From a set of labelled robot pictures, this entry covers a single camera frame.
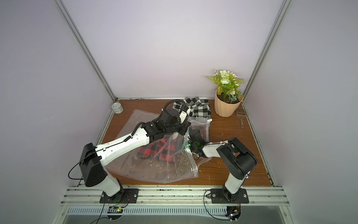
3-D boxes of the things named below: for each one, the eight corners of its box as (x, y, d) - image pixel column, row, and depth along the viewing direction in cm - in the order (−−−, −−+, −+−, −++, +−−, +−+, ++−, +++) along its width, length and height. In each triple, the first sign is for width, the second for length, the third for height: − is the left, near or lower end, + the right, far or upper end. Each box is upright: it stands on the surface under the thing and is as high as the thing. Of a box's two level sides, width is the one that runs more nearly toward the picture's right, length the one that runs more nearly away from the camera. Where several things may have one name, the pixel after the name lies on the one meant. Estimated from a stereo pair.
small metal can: (113, 114, 114) (110, 108, 109) (116, 107, 118) (113, 102, 113) (121, 114, 114) (118, 108, 109) (124, 107, 118) (121, 102, 113)
